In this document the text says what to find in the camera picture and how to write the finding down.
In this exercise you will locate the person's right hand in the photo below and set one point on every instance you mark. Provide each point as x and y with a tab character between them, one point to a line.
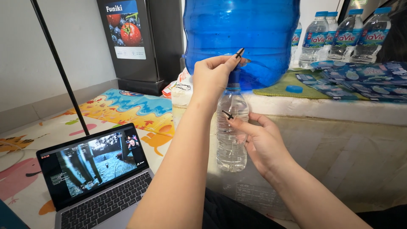
265	143

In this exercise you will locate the person's left hand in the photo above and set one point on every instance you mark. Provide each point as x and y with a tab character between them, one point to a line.
210	76

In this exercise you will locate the blue jug tap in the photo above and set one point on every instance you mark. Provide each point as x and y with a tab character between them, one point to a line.
234	78

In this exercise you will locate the clear unlabelled plastic bottle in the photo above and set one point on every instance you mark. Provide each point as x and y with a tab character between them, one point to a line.
231	149

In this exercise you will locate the clear plastic container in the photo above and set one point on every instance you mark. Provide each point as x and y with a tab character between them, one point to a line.
180	101

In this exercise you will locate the white and red plastic bag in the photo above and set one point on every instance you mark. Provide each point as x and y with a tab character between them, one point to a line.
171	87

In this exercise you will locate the large blue water jug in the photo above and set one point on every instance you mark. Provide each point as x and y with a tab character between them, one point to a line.
241	28

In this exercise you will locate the blue bottle cap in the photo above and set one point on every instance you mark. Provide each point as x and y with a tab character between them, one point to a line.
294	89

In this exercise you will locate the green cloth mat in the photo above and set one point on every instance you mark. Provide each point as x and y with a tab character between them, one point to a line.
286	83

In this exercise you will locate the black mini fridge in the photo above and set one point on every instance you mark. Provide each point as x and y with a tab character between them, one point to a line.
159	38

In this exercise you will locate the person's black clothing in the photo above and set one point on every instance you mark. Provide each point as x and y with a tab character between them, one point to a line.
229	213

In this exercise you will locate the bright colourful folded mat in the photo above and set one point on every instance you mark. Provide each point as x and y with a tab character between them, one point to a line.
127	108

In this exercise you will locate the labelled water bottle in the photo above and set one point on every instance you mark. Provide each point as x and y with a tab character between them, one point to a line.
313	41
370	39
345	39
295	41
332	31

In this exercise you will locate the pile of blue bottle labels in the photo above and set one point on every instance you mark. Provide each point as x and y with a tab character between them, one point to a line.
365	79

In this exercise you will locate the grey laptop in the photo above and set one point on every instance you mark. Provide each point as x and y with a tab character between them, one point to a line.
95	171

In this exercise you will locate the black metal pole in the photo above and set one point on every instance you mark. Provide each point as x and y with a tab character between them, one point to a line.
60	66

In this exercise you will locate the pale cartoon floor mat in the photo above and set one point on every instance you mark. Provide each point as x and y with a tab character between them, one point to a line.
22	178

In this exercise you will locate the dark blue flat object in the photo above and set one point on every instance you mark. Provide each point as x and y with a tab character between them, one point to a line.
9	218

